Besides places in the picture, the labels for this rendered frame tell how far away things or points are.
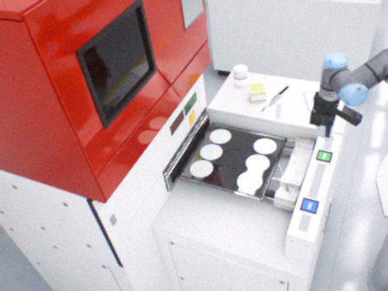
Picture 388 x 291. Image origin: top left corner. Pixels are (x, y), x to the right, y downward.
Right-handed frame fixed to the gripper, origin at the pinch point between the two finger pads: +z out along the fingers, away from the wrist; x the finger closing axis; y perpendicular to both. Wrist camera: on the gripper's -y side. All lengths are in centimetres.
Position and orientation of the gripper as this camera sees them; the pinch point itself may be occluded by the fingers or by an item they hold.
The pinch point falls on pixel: (328, 139)
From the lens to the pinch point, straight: 153.3
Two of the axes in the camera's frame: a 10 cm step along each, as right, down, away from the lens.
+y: -8.9, -2.3, 3.9
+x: -4.4, 6.6, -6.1
